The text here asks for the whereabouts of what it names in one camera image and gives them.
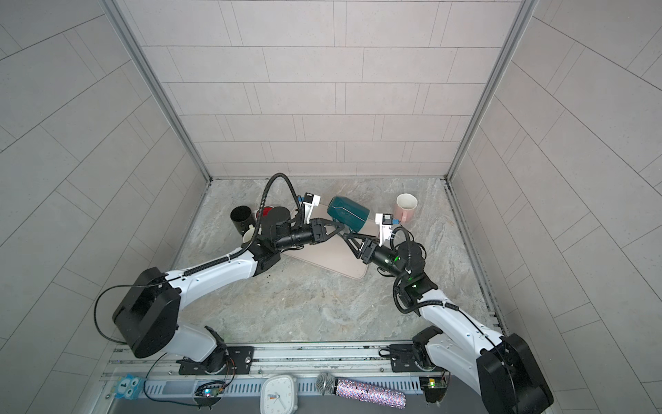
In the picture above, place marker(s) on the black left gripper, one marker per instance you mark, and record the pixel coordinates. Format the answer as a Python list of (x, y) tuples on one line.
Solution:
[(315, 230)]

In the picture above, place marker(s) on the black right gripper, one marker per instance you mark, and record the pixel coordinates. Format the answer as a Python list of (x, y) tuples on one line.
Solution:
[(371, 251)]

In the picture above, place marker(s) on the dark green faceted mug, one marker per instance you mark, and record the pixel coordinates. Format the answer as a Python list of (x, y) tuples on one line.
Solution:
[(348, 212)]

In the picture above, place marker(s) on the pink faceted mug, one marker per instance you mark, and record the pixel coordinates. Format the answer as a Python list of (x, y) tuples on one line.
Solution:
[(406, 204)]

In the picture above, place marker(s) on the white mug red inside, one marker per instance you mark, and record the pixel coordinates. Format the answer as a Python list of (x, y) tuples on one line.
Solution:
[(262, 213)]

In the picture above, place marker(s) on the black mug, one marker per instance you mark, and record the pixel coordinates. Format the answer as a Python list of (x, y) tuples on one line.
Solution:
[(243, 219)]

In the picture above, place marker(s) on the light green mug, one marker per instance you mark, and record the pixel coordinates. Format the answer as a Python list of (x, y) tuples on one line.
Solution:
[(247, 237)]

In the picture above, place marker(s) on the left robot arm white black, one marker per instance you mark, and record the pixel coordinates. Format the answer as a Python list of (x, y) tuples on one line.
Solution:
[(148, 315)]

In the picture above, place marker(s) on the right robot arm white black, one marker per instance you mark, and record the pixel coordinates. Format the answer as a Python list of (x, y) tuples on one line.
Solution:
[(501, 369)]

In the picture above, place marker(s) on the beige plastic tray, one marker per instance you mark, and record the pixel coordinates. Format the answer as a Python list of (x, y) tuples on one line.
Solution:
[(333, 255)]

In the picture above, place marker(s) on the glittery pink microphone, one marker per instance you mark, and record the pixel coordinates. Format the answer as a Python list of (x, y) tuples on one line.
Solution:
[(326, 384)]

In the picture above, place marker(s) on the small black circuit device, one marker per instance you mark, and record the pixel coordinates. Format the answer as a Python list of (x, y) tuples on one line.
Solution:
[(434, 388)]

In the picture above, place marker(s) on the white square clock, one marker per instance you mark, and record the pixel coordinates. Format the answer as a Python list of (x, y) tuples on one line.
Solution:
[(279, 395)]

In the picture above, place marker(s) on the small green circuit board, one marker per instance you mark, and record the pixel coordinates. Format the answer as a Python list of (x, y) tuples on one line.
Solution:
[(212, 389)]

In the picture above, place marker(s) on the blue white power socket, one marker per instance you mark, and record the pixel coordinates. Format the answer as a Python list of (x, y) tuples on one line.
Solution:
[(129, 387)]

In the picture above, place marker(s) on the left metal corner profile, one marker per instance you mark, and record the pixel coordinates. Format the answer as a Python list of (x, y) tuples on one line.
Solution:
[(126, 36)]

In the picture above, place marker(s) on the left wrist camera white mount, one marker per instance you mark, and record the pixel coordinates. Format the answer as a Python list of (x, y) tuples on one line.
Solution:
[(309, 202)]

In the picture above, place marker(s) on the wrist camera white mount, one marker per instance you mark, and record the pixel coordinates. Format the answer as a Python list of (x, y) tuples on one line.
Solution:
[(309, 202), (385, 223)]

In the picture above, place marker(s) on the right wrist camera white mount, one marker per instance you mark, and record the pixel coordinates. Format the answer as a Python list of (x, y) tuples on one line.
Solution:
[(385, 223)]

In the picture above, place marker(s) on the metal base rail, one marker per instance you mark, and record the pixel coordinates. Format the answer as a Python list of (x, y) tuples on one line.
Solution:
[(168, 377)]

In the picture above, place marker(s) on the metal corner wall profile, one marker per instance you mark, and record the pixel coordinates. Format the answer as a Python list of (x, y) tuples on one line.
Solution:
[(522, 18)]

